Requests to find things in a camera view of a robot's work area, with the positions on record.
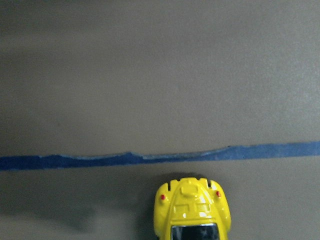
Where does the yellow beetle toy car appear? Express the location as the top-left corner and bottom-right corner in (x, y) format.
(153, 177), (232, 240)

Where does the brown paper table cover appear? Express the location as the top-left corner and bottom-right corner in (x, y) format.
(0, 0), (320, 240)

